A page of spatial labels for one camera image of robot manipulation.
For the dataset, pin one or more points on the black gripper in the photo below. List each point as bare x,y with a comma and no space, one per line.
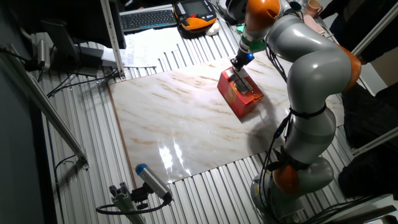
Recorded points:
242,60

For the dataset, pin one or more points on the red cardboard box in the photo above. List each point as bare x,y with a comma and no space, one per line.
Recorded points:
236,104

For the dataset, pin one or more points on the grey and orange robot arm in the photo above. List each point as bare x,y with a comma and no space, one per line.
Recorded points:
317,71

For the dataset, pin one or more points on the white rounded object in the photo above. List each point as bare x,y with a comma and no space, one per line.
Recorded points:
213,29

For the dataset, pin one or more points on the black round device on plate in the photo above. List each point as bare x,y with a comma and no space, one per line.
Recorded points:
234,9

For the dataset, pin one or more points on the orange and black teach pendant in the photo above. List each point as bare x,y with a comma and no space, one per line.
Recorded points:
194,14

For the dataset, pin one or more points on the pink cloth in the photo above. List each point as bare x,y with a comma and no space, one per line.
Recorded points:
311,23

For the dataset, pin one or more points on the teal cup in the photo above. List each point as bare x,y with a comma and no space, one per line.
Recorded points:
295,4

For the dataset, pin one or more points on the white paper sheets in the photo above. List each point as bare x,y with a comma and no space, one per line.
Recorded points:
149,46

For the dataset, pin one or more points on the pink cup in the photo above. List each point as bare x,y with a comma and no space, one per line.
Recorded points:
314,6

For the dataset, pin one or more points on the black computer keyboard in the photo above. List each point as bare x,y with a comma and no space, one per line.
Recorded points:
147,19

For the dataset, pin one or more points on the person in dark clothes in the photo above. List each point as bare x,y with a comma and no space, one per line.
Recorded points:
351,18

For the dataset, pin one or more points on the black bag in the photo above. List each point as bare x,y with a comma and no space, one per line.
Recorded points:
363,118

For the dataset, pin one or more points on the black computer monitor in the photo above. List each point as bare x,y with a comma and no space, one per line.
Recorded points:
62,18

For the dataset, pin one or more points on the silver camera with blue cap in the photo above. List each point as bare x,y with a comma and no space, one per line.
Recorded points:
152,182

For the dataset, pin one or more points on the aluminium frame post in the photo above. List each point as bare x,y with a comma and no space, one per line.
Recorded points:
113,37

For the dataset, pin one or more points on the aluminium frame beam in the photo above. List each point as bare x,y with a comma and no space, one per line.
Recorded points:
373,31
373,140
46,109

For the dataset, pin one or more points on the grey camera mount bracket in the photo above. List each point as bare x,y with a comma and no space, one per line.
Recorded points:
124,202

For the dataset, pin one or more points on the small silver cylinder camera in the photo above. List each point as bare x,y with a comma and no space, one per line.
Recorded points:
43,54

